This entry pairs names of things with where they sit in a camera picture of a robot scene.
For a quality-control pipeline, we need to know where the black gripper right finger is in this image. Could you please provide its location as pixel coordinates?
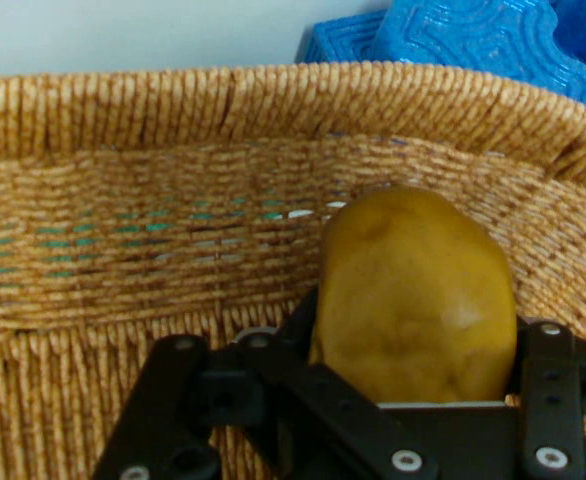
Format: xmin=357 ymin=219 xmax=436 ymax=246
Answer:
xmin=377 ymin=318 xmax=586 ymax=480

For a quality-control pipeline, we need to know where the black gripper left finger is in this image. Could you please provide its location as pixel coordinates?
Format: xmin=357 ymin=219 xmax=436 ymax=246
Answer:
xmin=91 ymin=288 xmax=440 ymax=480

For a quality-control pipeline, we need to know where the yellow potato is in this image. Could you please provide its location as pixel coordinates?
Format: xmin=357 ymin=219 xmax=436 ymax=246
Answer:
xmin=307 ymin=184 xmax=519 ymax=405

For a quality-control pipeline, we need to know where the woven wicker basket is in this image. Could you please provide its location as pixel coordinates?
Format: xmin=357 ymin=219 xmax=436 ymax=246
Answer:
xmin=0 ymin=59 xmax=586 ymax=480

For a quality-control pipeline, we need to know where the medium blue foam block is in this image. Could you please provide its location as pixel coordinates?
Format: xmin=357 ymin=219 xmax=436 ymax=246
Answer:
xmin=370 ymin=0 xmax=586 ymax=109

